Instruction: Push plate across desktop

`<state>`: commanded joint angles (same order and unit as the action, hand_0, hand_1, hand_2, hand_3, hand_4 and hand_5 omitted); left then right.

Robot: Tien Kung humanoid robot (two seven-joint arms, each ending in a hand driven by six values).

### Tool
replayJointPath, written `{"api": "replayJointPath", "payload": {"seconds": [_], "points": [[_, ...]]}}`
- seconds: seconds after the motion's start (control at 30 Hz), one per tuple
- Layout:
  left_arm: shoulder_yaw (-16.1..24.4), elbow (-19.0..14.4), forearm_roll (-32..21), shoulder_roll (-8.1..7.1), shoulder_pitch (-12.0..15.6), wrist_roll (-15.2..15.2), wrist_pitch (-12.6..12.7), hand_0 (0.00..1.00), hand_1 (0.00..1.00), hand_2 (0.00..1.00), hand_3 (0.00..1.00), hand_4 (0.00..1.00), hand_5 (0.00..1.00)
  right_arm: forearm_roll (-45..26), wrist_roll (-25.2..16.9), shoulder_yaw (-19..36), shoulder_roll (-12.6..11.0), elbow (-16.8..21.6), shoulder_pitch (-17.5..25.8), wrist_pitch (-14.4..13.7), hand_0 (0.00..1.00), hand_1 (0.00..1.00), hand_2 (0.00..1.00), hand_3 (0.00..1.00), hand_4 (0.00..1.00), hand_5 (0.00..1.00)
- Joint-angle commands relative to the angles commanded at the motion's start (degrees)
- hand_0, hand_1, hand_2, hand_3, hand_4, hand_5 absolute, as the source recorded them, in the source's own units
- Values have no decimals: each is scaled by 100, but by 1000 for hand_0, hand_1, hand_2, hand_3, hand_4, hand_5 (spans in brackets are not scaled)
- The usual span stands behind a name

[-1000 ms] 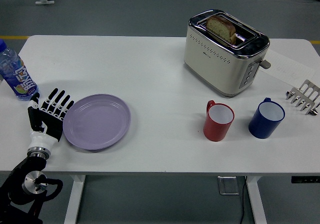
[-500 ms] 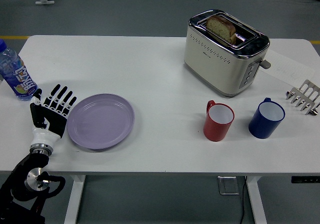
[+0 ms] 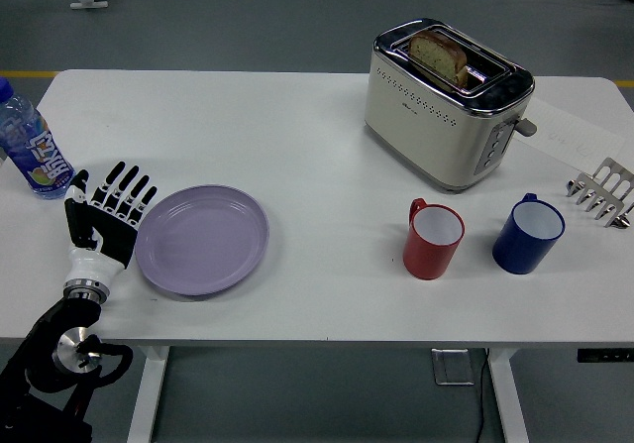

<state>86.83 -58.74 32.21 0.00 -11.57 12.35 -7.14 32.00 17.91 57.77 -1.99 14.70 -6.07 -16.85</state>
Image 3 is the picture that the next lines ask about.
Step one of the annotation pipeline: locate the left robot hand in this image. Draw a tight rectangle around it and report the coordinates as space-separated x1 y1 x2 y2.
62 161 159 286

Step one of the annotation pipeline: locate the purple plate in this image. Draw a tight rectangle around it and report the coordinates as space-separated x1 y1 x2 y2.
135 183 270 297

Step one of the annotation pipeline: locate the blue drink bottle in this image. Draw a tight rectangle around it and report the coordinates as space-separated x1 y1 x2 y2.
0 76 77 201

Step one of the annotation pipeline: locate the red mug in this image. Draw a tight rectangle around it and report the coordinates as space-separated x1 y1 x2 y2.
402 197 467 281

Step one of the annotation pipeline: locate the cream and chrome toaster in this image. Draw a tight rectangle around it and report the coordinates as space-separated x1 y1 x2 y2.
364 17 539 194

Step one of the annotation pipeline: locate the slice of bread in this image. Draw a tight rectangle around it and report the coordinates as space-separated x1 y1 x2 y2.
407 29 470 88

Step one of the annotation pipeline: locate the blue mug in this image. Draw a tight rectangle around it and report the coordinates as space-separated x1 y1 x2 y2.
491 192 567 276

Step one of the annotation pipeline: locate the white paper sheet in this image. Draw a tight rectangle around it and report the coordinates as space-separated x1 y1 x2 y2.
517 96 626 171

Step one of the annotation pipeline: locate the silver metal cutlery rack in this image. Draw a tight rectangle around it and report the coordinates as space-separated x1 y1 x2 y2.
566 157 634 230

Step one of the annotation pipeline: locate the black table control panel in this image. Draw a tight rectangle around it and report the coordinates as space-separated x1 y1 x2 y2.
577 348 634 364

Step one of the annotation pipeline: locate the clear plastic bracket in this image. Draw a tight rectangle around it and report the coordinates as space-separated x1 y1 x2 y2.
430 347 476 388

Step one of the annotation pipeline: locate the black power cable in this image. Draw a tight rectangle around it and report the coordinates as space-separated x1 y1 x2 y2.
474 347 491 443

